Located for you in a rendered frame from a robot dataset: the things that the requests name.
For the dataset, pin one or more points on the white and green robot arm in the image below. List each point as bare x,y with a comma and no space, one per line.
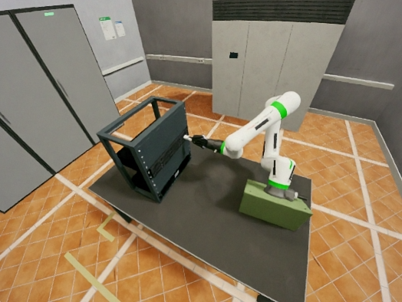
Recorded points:
281,169

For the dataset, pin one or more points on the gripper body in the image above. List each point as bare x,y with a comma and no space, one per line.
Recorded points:
209,143

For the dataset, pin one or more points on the dark grey server rack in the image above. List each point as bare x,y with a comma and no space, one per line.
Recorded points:
159,153

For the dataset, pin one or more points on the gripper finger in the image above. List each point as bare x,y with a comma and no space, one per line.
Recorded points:
198,144
196,138

